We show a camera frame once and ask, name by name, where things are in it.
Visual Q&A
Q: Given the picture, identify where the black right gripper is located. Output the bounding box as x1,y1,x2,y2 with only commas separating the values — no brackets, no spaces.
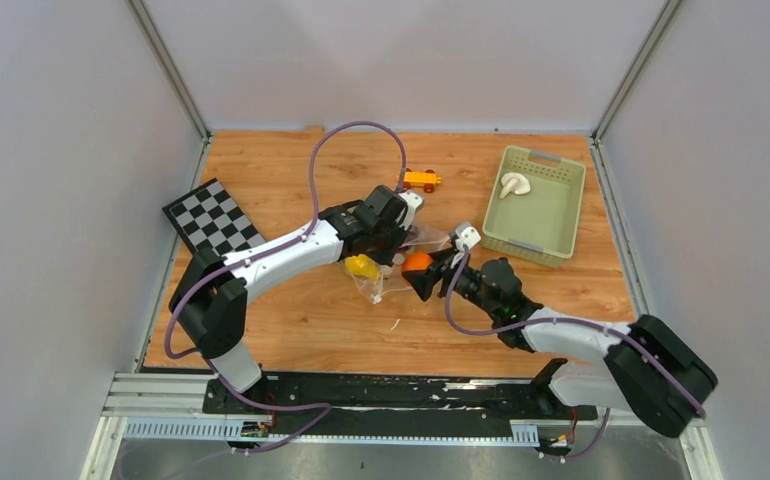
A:
404,247,500,319

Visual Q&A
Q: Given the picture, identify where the fake orange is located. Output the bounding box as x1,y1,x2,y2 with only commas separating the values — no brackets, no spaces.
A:
401,252,433,273

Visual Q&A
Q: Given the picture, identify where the fake yellow lemon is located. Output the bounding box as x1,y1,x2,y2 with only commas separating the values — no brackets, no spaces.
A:
343,254,381,280

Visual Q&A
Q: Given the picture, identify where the clear zip top bag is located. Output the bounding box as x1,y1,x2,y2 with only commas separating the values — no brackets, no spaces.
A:
341,224,449,304

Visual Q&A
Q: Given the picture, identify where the white fake garlic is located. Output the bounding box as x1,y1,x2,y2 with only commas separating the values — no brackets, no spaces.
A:
498,172,531,199

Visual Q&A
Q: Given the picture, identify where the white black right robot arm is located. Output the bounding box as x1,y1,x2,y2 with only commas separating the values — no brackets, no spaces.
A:
401,248,718,438

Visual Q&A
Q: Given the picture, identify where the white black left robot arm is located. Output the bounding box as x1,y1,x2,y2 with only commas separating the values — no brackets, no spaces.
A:
170,185,424,413

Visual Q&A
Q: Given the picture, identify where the yellow toy car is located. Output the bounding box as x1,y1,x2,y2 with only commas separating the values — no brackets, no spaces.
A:
397,169,443,194

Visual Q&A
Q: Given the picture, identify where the pale green plastic basket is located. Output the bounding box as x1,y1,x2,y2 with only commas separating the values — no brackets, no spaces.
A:
481,145,587,268

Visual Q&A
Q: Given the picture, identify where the black white checkerboard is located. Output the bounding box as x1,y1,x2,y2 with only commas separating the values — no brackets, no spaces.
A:
162,178,265,255

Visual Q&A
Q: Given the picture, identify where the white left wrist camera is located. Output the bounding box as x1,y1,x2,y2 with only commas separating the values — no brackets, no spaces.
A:
398,190,425,230

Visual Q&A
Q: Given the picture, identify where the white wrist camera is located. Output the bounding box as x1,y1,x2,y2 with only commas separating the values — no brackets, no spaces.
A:
450,221,481,251
398,190,425,230

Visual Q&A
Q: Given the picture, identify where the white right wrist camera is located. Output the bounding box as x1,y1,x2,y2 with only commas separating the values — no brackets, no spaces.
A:
450,221,481,251

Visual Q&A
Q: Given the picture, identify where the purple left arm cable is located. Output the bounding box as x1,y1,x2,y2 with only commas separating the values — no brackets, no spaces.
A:
162,120,409,454

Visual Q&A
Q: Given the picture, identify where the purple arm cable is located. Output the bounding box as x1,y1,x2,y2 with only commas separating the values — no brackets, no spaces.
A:
443,246,708,463
162,120,409,454

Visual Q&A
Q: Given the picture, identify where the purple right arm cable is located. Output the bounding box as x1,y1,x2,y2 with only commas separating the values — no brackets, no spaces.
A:
443,246,708,463

